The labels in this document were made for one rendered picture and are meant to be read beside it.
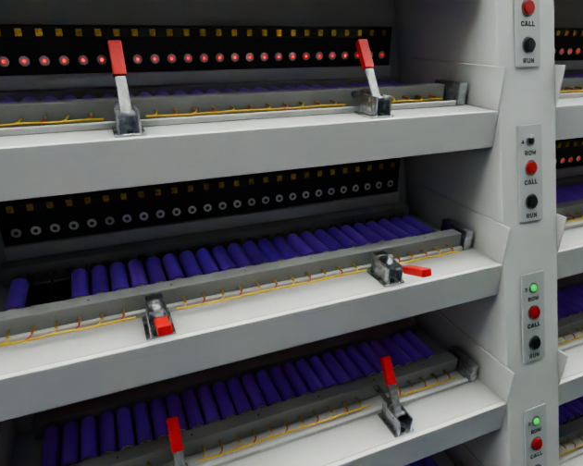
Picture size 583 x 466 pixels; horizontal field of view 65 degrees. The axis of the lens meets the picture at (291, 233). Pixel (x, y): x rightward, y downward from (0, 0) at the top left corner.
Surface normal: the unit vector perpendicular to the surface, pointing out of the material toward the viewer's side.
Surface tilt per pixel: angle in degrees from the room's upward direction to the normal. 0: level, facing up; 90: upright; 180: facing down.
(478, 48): 90
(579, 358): 16
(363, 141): 106
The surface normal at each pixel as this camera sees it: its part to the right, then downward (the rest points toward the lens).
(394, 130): 0.38, 0.37
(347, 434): 0.00, -0.91
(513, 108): 0.37, 0.11
